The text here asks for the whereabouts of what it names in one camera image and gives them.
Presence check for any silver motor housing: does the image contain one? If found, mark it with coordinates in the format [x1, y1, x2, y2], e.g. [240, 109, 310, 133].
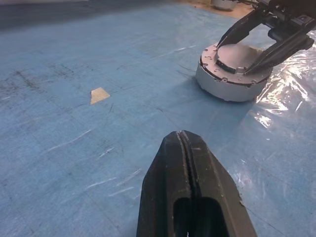
[195, 50, 274, 103]

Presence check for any blue table cover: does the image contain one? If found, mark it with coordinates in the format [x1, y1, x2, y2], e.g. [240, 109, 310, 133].
[0, 0, 316, 237]

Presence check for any spare housing with rotor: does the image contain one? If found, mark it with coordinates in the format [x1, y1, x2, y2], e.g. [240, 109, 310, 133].
[211, 0, 239, 11]

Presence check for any tan tape patch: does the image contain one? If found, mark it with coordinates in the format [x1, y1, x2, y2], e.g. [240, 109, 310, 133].
[89, 86, 111, 105]

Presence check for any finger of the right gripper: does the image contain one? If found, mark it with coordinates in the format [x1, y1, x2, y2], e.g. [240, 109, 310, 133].
[243, 26, 315, 76]
[216, 5, 270, 48]

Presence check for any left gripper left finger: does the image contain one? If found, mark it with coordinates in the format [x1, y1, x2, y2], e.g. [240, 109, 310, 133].
[136, 130, 196, 237]

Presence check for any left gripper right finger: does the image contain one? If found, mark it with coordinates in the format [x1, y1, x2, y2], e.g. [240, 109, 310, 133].
[182, 130, 258, 237]

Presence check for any brown cardboard sheet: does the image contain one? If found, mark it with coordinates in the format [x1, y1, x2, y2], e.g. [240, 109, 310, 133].
[172, 0, 272, 19]

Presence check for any round finned motor lid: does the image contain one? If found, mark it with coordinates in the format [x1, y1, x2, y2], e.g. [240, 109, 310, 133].
[200, 42, 273, 86]

